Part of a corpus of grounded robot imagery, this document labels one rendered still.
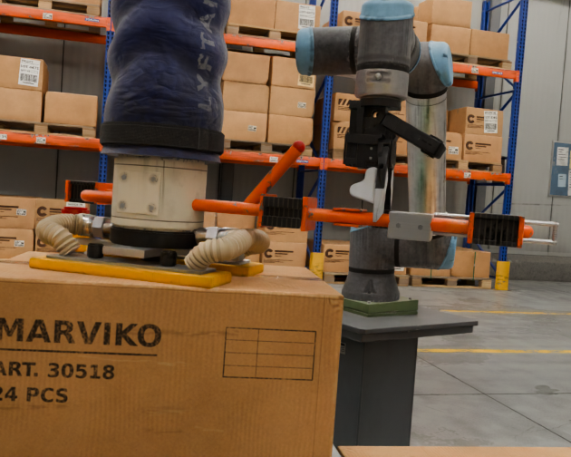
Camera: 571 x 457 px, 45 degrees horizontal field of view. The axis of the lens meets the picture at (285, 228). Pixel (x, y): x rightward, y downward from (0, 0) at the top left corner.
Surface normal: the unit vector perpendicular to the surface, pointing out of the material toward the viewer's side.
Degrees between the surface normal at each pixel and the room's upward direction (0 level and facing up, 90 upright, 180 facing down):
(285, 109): 93
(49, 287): 90
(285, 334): 90
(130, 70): 78
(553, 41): 90
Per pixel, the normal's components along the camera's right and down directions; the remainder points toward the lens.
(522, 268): 0.25, 0.07
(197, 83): 0.69, -0.17
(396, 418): 0.57, 0.08
